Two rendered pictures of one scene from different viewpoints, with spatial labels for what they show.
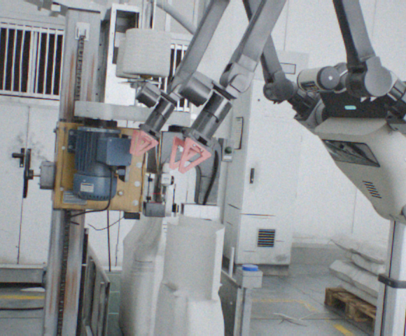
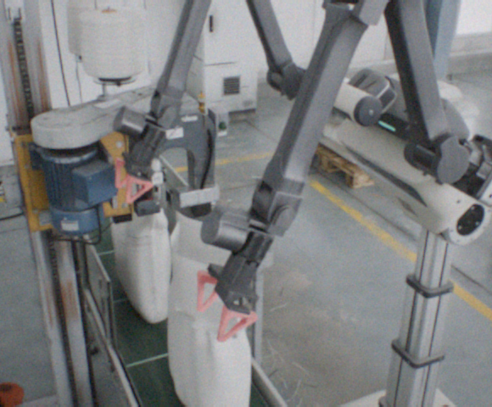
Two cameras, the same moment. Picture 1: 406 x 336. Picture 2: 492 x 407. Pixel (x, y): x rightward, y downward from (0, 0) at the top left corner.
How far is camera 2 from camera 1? 0.89 m
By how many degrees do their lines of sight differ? 25
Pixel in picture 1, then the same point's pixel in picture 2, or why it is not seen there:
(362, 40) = (434, 114)
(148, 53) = (115, 52)
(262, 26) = (310, 133)
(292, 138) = not seen: outside the picture
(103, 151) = (83, 190)
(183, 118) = not seen: hidden behind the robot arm
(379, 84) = (455, 168)
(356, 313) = (329, 166)
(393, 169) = (444, 212)
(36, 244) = not seen: outside the picture
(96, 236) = not seen: hidden behind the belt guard
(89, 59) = (32, 45)
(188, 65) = (176, 77)
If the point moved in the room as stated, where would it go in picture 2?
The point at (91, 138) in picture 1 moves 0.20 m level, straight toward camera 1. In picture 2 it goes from (63, 170) to (69, 201)
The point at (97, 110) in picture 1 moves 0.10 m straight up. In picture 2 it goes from (64, 139) to (59, 102)
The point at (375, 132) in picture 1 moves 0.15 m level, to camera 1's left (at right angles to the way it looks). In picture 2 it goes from (427, 181) to (364, 186)
